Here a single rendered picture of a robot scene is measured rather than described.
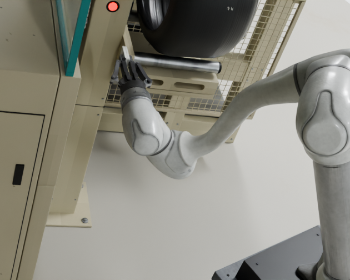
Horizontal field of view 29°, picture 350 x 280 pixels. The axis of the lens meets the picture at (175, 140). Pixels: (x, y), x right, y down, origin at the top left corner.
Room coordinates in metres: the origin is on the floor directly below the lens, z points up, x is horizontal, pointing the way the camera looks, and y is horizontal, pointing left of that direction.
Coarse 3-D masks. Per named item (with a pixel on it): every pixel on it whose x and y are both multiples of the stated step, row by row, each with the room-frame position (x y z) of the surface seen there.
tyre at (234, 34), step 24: (144, 0) 2.28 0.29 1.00; (168, 0) 2.40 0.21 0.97; (192, 0) 1.97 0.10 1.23; (216, 0) 2.00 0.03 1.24; (240, 0) 2.04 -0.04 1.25; (144, 24) 2.16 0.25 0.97; (168, 24) 1.99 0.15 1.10; (192, 24) 1.97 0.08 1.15; (216, 24) 2.01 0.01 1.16; (240, 24) 2.05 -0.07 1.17; (168, 48) 2.02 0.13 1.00; (192, 48) 2.02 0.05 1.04; (216, 48) 2.05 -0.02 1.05
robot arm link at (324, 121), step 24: (336, 72) 1.35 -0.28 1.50; (312, 96) 1.27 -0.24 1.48; (336, 96) 1.26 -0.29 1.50; (312, 120) 1.21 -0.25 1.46; (336, 120) 1.21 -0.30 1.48; (312, 144) 1.19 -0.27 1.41; (336, 144) 1.19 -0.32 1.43; (336, 168) 1.25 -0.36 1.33; (336, 192) 1.25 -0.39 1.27; (336, 216) 1.25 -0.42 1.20; (336, 240) 1.25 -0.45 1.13; (336, 264) 1.25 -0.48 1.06
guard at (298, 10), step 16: (304, 0) 2.81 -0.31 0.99; (288, 32) 2.81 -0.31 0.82; (240, 48) 2.74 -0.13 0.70; (272, 48) 2.80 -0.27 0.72; (240, 64) 2.75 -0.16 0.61; (272, 64) 2.81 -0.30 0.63; (224, 80) 2.73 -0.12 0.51; (240, 80) 2.76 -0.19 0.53; (176, 112) 2.65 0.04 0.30; (192, 112) 2.68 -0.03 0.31; (208, 112) 2.72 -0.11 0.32
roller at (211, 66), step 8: (136, 56) 2.04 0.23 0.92; (144, 56) 2.05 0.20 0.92; (152, 56) 2.07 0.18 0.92; (160, 56) 2.08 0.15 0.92; (168, 56) 2.10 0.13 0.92; (144, 64) 2.05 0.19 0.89; (152, 64) 2.06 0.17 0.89; (160, 64) 2.07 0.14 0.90; (168, 64) 2.08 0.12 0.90; (176, 64) 2.09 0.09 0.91; (184, 64) 2.11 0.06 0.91; (192, 64) 2.12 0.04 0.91; (200, 64) 2.13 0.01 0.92; (208, 64) 2.15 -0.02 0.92; (216, 64) 2.17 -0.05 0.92; (208, 72) 2.15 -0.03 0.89; (216, 72) 2.16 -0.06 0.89
